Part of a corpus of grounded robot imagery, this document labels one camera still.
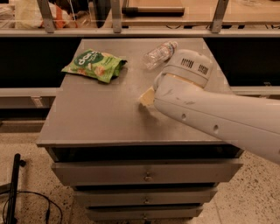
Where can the clear plastic water bottle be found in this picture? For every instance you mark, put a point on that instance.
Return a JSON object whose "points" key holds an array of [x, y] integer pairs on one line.
{"points": [[159, 55]]}

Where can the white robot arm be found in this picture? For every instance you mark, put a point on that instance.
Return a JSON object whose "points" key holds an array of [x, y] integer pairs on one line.
{"points": [[252, 124]]}

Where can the green snack bag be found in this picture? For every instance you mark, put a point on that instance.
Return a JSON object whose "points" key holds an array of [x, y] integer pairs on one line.
{"points": [[97, 65]]}

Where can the grey drawer cabinet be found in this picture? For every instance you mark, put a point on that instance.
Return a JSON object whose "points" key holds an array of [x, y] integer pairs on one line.
{"points": [[94, 122]]}

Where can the black wooden bench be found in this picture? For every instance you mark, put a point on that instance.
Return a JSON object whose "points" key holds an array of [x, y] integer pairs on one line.
{"points": [[172, 8]]}

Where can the top grey drawer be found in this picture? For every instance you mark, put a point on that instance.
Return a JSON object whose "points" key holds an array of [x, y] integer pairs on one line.
{"points": [[146, 172]]}

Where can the grey drawer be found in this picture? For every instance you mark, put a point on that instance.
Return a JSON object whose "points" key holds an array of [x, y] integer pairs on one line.
{"points": [[140, 197], [143, 213], [146, 172]]}

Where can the middle grey drawer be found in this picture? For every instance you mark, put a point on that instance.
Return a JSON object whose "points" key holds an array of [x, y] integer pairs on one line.
{"points": [[140, 197]]}

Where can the bottom grey drawer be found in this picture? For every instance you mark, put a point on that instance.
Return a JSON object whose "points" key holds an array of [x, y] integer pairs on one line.
{"points": [[143, 213]]}

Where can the metal railing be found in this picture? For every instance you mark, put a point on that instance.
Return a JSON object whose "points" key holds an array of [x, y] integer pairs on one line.
{"points": [[202, 18]]}

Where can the black stand pole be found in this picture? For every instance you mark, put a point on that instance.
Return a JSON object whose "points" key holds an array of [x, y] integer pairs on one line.
{"points": [[10, 216]]}

